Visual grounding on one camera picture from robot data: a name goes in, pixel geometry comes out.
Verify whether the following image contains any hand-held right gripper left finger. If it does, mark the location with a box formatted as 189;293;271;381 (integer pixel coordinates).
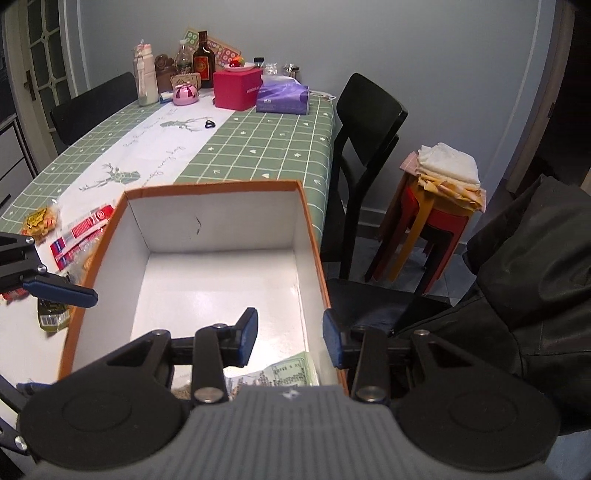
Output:
105;307;259;405

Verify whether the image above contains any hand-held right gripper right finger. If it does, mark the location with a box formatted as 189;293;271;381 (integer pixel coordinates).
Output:
322;308;522;403

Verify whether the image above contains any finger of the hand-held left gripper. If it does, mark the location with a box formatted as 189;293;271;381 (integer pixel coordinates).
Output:
0;373;37;464
0;233;99;308

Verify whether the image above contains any green snack packet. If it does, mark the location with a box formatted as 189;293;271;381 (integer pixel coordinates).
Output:
36;298;75;334

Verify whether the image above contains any clear candy packet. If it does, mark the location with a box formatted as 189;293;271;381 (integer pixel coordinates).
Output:
65;241;100;283

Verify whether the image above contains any yellow waffle packet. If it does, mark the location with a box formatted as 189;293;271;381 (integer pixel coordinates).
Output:
21;205;64;245

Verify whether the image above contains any orange cardboard box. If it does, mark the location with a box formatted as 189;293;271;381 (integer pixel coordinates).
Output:
58;180;350;398

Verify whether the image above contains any red white snack packet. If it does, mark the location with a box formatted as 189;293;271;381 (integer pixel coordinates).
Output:
49;230;100;269
68;205;115;241

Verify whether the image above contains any clear packet with green label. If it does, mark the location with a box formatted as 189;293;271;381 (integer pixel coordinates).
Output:
225;352;322;398

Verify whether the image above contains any white drawer cabinet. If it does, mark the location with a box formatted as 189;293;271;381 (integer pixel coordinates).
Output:
0;114;38;210

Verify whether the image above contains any red plastic stool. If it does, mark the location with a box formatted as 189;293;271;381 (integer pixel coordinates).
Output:
365;178;476;296

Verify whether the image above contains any green checked tablecloth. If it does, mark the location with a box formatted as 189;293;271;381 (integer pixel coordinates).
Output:
0;85;339;398

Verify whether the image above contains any black chair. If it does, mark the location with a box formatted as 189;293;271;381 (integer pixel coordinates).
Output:
320;72;454;335
49;71;140;149

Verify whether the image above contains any pink checked cloth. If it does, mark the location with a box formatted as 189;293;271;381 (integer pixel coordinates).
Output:
399;151;422;177

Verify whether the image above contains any yellow folded cloth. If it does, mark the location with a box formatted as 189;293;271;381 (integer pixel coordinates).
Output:
418;174;488;214

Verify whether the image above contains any dark jacket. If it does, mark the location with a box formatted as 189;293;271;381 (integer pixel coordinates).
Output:
392;174;591;437

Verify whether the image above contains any white folded towel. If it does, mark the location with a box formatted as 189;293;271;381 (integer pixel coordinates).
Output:
417;142;482;190

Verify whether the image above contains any white bottle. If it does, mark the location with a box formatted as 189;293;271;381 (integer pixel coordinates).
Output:
133;40;160;107

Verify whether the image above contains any pink round container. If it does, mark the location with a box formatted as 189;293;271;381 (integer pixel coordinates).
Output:
172;84;201;106

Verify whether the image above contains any door with glass panes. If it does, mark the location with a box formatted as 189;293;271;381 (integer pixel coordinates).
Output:
15;0;92;139

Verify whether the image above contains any purple tissue pack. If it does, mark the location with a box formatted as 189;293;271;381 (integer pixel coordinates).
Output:
255;76;310;116

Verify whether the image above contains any pink square box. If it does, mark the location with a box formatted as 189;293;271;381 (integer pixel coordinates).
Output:
213;68;264;111

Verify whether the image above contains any dark brown carved ornament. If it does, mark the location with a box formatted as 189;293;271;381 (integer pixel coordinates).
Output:
154;54;179;93

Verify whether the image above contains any tan wooden box with holes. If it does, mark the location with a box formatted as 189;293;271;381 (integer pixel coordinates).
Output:
170;71;203;91

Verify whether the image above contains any clear plastic bag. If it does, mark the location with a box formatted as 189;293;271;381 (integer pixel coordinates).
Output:
263;62;302;80

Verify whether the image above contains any clear plastic bottle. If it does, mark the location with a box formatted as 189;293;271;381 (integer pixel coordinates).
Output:
174;39;195;77

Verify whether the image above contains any brown liquor bottle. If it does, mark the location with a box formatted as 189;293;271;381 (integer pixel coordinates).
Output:
192;30;217;89

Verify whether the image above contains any tan pill blister card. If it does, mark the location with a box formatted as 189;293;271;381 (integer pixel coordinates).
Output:
208;39;242;70

